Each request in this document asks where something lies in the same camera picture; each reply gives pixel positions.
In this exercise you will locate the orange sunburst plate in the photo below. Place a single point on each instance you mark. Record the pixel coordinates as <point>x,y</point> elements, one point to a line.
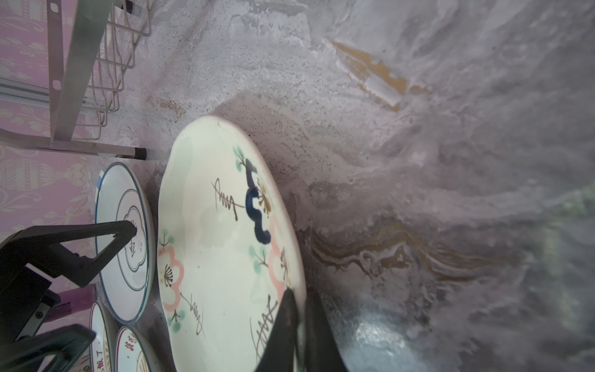
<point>134,353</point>
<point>103,347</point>

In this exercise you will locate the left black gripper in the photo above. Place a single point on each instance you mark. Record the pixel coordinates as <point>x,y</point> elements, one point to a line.
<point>26,298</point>

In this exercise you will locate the silver wire dish rack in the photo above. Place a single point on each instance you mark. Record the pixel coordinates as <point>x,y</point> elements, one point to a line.
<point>71,58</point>

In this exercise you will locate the orange sunburst plate right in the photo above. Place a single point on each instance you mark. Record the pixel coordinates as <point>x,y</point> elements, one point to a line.
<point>134,353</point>

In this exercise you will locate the white plate green quatrefoil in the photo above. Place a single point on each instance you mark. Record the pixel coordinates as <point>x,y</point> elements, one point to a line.
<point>127,278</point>

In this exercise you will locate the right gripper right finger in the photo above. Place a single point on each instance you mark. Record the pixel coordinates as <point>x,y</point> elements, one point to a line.
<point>321,351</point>

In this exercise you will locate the orange sunburst plate left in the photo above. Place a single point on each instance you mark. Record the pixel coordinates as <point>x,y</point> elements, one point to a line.
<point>103,347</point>

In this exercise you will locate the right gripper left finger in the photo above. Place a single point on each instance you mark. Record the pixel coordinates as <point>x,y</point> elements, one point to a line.
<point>280,349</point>

